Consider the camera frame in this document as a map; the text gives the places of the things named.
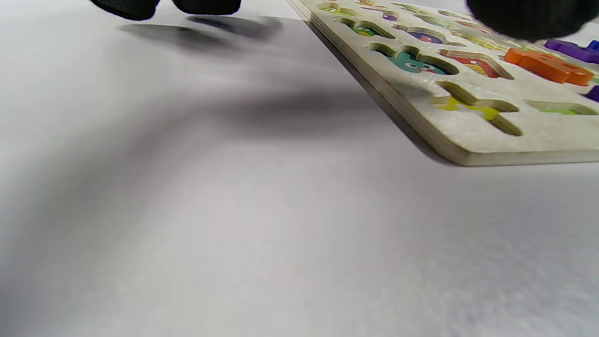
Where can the person's left hand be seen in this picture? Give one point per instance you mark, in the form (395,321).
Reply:
(538,16)

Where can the blue math block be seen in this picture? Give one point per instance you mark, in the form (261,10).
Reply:
(594,44)

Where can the purple number-shaped math block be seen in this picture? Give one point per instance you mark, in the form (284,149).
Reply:
(571,50)

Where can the wooden math block puzzle board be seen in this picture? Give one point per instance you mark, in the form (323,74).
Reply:
(538,140)

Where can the orange math block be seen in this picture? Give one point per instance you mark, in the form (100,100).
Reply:
(547,66)

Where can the purple cross-shaped math block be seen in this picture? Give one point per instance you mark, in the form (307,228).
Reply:
(593,93)

